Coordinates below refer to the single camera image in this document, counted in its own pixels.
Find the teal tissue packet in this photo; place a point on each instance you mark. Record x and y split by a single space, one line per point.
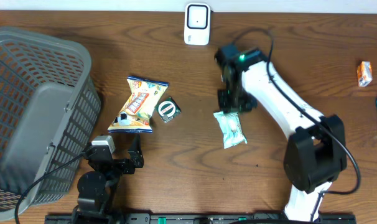
231 128

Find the small orange box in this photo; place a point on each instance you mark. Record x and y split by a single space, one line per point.
364 74

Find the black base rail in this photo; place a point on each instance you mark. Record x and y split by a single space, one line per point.
145 218

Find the small green box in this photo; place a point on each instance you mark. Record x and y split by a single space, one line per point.
168 110

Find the white barcode scanner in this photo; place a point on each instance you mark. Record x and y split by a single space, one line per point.
197 24

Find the grey plastic basket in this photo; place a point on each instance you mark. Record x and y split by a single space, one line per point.
48 109

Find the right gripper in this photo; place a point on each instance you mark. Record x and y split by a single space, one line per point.
226 106

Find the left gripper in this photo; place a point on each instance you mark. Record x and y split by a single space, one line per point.
129 167

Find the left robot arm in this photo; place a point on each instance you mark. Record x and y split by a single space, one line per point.
98 187

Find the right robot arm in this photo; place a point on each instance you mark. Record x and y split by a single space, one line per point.
317 161

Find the yellow snack bag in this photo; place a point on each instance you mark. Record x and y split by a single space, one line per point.
134 117

